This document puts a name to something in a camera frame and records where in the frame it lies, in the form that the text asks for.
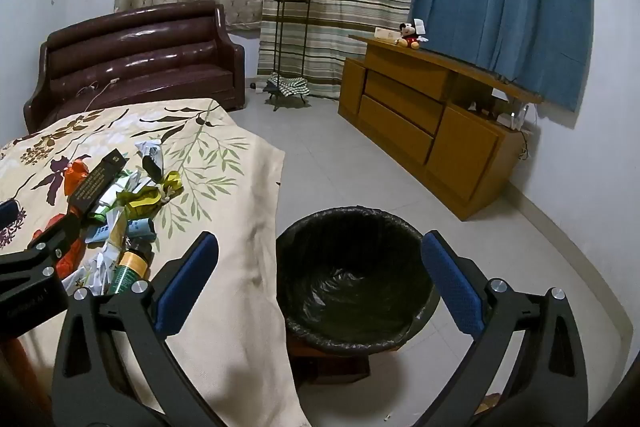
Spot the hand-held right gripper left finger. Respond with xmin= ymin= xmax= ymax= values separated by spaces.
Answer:
xmin=52 ymin=231 xmax=221 ymax=427

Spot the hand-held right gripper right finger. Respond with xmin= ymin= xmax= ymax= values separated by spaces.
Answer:
xmin=420 ymin=229 xmax=589 ymax=427

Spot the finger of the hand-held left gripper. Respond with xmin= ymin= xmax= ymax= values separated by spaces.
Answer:
xmin=0 ymin=200 xmax=27 ymax=236
xmin=0 ymin=206 xmax=84 ymax=290

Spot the orange wrapper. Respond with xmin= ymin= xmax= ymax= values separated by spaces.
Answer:
xmin=64 ymin=159 xmax=91 ymax=196

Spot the black long box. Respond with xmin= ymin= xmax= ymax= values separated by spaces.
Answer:
xmin=67 ymin=149 xmax=126 ymax=212

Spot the trash bin with black liner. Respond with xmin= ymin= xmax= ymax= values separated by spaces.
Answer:
xmin=275 ymin=206 xmax=441 ymax=355

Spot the yellow green wrapper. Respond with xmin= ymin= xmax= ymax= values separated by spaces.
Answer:
xmin=117 ymin=187 xmax=171 ymax=218

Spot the crumpled white paper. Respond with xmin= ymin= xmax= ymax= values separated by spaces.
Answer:
xmin=65 ymin=247 xmax=118 ymax=297

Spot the green bottle with yellow cap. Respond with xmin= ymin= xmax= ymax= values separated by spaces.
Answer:
xmin=107 ymin=249 xmax=151 ymax=295

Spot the floral cream blanket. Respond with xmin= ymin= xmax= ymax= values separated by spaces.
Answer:
xmin=0 ymin=98 xmax=313 ymax=427

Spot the green white packet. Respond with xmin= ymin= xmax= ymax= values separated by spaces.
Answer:
xmin=95 ymin=177 xmax=141 ymax=218

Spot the gold foil wrapper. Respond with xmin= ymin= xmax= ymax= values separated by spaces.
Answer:
xmin=162 ymin=171 xmax=185 ymax=198

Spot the crumpled white wrapper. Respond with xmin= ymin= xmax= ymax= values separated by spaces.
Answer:
xmin=135 ymin=139 xmax=163 ymax=170

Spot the white router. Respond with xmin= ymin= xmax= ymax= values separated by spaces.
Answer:
xmin=500 ymin=104 xmax=531 ymax=130

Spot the wooden cabinet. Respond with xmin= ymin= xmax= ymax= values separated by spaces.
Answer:
xmin=337 ymin=33 xmax=543 ymax=222

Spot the dark brown leather sofa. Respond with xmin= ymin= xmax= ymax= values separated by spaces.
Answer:
xmin=22 ymin=0 xmax=247 ymax=132

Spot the checked cloth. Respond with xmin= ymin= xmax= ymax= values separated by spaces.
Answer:
xmin=266 ymin=74 xmax=310 ymax=98

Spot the mouse plush toy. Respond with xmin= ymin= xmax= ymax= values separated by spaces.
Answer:
xmin=395 ymin=21 xmax=430 ymax=51

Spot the black metal plant stand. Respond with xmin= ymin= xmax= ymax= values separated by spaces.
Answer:
xmin=265 ymin=0 xmax=313 ymax=112

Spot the white charging cable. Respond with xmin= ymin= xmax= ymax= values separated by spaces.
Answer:
xmin=75 ymin=78 xmax=121 ymax=98

